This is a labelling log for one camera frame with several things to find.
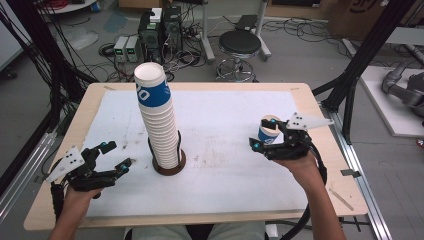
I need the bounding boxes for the black computer tower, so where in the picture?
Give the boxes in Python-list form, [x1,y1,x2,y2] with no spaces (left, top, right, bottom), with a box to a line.
[162,5,184,53]
[137,10,165,63]

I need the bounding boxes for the light wooden table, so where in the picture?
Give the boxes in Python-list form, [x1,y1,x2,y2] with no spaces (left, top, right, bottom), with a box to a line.
[23,82,370,232]

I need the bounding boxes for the brown cardboard box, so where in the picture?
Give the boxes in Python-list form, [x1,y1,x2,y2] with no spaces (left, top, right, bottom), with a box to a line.
[327,0,392,42]

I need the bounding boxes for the black metal frame post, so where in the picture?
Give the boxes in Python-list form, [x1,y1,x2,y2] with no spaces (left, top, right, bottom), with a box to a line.
[5,0,98,134]
[311,0,418,145]

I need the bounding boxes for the blue banded paper cup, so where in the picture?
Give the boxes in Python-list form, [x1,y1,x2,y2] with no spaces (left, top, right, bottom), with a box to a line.
[257,114,284,145]

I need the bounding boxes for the white metal table stand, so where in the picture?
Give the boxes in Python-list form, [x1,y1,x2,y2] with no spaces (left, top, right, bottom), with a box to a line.
[199,0,273,65]

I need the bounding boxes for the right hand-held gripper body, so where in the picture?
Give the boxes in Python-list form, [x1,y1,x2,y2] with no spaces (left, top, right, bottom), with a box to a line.
[266,111,335,162]

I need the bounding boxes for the grey power supply unit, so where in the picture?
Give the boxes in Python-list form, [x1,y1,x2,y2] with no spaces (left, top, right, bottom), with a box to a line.
[113,35,130,63]
[125,35,141,64]

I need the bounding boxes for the black round stool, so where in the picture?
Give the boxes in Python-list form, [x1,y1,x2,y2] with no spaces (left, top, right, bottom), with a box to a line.
[215,29,263,84]

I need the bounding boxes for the person's legs in light trousers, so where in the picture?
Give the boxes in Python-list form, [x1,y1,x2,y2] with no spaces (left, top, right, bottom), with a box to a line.
[124,222,268,240]

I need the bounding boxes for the white floor platform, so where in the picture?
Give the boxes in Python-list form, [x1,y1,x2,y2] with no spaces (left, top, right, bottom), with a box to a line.
[359,65,424,139]

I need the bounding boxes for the grey tape piece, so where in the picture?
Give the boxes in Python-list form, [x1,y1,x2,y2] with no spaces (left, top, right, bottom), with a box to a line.
[340,168,362,179]

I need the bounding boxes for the white table mat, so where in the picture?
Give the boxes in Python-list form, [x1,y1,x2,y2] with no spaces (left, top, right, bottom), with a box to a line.
[80,89,313,219]

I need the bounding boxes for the left hand-held gripper black cable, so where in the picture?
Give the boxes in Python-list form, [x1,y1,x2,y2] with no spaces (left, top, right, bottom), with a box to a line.
[49,181,66,222]

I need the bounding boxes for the aluminium rail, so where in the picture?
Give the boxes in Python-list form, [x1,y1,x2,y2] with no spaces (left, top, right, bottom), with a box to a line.
[0,129,60,224]
[319,102,394,240]

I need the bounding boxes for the stack of white paper cups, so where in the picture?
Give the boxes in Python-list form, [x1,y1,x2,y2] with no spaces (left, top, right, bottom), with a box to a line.
[133,61,181,170]

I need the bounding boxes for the brown and black cup holder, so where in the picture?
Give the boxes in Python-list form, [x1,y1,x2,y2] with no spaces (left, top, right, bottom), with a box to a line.
[147,130,187,177]

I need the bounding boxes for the right hand-held gripper black cable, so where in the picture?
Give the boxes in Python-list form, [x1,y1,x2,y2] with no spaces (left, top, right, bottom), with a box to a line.
[279,134,330,240]

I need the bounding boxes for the hand-held gripper black cable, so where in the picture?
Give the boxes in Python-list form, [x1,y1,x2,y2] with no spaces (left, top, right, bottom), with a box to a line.
[279,134,330,240]
[49,181,66,222]

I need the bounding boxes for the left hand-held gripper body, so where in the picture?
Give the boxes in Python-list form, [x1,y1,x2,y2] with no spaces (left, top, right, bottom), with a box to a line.
[45,145,118,193]

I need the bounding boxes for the person's left hand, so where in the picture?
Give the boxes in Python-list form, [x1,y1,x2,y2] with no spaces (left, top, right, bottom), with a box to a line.
[63,184,104,216]

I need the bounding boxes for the thin wooden stick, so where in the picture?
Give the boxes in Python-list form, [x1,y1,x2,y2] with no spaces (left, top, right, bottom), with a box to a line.
[328,187,355,212]

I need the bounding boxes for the person's right hand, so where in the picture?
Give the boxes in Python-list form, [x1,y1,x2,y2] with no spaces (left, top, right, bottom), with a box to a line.
[272,150,322,188]

